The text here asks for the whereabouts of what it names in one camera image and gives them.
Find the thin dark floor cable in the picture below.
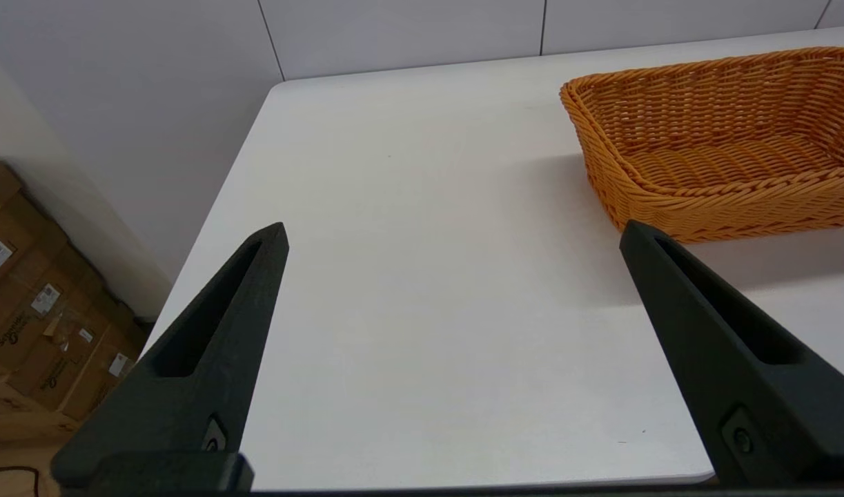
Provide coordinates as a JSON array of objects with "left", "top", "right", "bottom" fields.
[{"left": 0, "top": 467, "right": 41, "bottom": 497}]

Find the brown cardboard box white label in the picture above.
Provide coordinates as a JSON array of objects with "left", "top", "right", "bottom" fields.
[
  {"left": 8, "top": 304, "right": 153, "bottom": 422},
  {"left": 0, "top": 235, "right": 112, "bottom": 360},
  {"left": 0, "top": 160, "right": 70, "bottom": 304}
]

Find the pale cardboard box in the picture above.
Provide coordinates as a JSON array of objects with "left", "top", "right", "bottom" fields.
[{"left": 0, "top": 355, "right": 81, "bottom": 442}]

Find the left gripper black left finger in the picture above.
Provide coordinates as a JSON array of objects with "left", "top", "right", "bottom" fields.
[{"left": 49, "top": 222, "right": 290, "bottom": 487}]

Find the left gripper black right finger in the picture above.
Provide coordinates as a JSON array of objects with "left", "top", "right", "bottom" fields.
[{"left": 619, "top": 220, "right": 844, "bottom": 487}]

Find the orange wicker basket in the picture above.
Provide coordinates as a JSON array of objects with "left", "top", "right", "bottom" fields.
[{"left": 560, "top": 46, "right": 844, "bottom": 244}]

